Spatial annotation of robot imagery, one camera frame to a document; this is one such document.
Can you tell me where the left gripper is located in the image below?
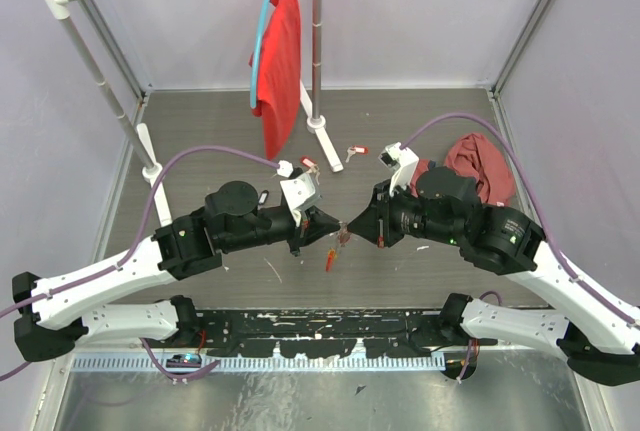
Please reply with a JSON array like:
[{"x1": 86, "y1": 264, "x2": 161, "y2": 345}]
[{"x1": 223, "y1": 207, "x2": 342, "y2": 258}]

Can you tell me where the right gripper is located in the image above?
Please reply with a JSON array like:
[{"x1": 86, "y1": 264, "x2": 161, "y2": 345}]
[{"x1": 347, "y1": 177, "x2": 463, "y2": 248}]

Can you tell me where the keyring with red tag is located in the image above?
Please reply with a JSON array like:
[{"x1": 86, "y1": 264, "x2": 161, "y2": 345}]
[{"x1": 325, "y1": 222, "x2": 351, "y2": 273}]

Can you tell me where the key with black tag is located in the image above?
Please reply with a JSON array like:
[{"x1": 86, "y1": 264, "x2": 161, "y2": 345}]
[{"x1": 258, "y1": 190, "x2": 269, "y2": 207}]

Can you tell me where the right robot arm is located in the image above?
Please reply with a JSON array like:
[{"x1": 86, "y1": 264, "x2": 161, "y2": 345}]
[{"x1": 347, "y1": 167, "x2": 639, "y2": 386}]

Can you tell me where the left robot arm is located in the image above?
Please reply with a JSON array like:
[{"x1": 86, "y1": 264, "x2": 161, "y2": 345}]
[{"x1": 12, "y1": 177, "x2": 340, "y2": 362}]

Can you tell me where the key with red tag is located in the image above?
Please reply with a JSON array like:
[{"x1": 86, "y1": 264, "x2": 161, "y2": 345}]
[
  {"x1": 345, "y1": 146, "x2": 369, "y2": 163},
  {"x1": 300, "y1": 156, "x2": 320, "y2": 187}
]

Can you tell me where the far key with red tag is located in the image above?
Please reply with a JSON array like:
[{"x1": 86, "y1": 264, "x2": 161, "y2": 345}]
[{"x1": 345, "y1": 146, "x2": 369, "y2": 163}]

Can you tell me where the crumpled red shirt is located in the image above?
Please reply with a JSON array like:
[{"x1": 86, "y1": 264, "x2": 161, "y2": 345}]
[{"x1": 410, "y1": 133, "x2": 516, "y2": 206}]

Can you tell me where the red shirt on hanger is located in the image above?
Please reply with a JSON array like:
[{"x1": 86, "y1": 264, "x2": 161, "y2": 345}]
[{"x1": 252, "y1": 0, "x2": 301, "y2": 160}]

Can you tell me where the clothes rack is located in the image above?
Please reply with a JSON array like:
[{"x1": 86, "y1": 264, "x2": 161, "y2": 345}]
[{"x1": 44, "y1": 0, "x2": 343, "y2": 223}]

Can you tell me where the blue hanger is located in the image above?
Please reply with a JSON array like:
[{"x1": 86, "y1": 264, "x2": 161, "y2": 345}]
[{"x1": 249, "y1": 0, "x2": 270, "y2": 109}]

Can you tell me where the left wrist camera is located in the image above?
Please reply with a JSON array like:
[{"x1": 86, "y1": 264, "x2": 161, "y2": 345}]
[{"x1": 280, "y1": 168, "x2": 321, "y2": 227}]

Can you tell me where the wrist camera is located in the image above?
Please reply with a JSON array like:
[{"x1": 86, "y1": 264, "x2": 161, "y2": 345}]
[
  {"x1": 379, "y1": 142, "x2": 419, "y2": 197},
  {"x1": 280, "y1": 168, "x2": 321, "y2": 227}
]

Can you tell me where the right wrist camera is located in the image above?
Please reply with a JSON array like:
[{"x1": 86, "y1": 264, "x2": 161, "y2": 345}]
[{"x1": 379, "y1": 142, "x2": 419, "y2": 197}]

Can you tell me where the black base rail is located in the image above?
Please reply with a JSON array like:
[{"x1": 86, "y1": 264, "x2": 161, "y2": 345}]
[{"x1": 144, "y1": 308, "x2": 501, "y2": 360}]

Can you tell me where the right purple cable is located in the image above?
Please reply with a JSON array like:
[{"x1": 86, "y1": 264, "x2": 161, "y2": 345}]
[{"x1": 402, "y1": 111, "x2": 640, "y2": 327}]

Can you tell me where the purple cable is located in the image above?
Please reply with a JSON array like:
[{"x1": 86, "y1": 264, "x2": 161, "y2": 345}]
[
  {"x1": 0, "y1": 145, "x2": 294, "y2": 382},
  {"x1": 402, "y1": 111, "x2": 640, "y2": 327}
]

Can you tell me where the grey cable duct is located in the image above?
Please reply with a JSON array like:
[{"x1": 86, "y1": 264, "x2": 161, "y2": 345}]
[{"x1": 71, "y1": 352, "x2": 446, "y2": 373}]

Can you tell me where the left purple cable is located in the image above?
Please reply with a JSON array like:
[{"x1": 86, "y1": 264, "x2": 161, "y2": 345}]
[{"x1": 0, "y1": 145, "x2": 294, "y2": 382}]

